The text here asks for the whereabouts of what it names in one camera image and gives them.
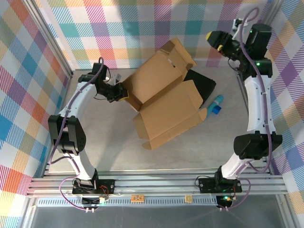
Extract brown cardboard paper box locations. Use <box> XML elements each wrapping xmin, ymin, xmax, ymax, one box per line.
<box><xmin>121</xmin><ymin>38</ymin><xmax>208</xmax><ymax>151</ymax></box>

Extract black connector box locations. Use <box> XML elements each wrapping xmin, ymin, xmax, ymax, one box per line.
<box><xmin>81</xmin><ymin>196</ymin><xmax>106</xmax><ymax>207</ymax></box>
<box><xmin>216</xmin><ymin>194</ymin><xmax>233</xmax><ymax>207</ymax></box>

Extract flat black tray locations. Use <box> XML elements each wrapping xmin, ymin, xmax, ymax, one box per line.
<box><xmin>184</xmin><ymin>68</ymin><xmax>217</xmax><ymax>109</ymax></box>

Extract teal plastic tube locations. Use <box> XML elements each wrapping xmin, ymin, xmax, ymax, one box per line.
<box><xmin>205</xmin><ymin>94</ymin><xmax>225</xmax><ymax>119</ymax></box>

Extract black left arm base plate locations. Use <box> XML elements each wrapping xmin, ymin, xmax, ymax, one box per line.
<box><xmin>72</xmin><ymin>179</ymin><xmax>116</xmax><ymax>195</ymax></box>

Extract aluminium rail beams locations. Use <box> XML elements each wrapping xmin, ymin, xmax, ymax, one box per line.
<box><xmin>26</xmin><ymin>167</ymin><xmax>289</xmax><ymax>198</ymax></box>

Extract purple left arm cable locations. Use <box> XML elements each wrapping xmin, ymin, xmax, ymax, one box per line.
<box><xmin>48</xmin><ymin>57</ymin><xmax>106</xmax><ymax>211</ymax></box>

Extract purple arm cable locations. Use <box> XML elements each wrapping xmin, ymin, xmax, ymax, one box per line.
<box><xmin>223</xmin><ymin>7</ymin><xmax>274</xmax><ymax>211</ymax></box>
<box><xmin>48</xmin><ymin>57</ymin><xmax>106</xmax><ymax>211</ymax></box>

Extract grey slotted cable duct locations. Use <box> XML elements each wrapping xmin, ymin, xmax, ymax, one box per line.
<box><xmin>35</xmin><ymin>198</ymin><xmax>220</xmax><ymax>207</ymax></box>

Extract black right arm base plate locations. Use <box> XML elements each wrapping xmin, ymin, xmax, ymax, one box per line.
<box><xmin>198</xmin><ymin>178</ymin><xmax>243</xmax><ymax>193</ymax></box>

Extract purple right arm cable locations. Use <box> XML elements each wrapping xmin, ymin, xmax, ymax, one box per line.
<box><xmin>223</xmin><ymin>7</ymin><xmax>274</xmax><ymax>211</ymax></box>

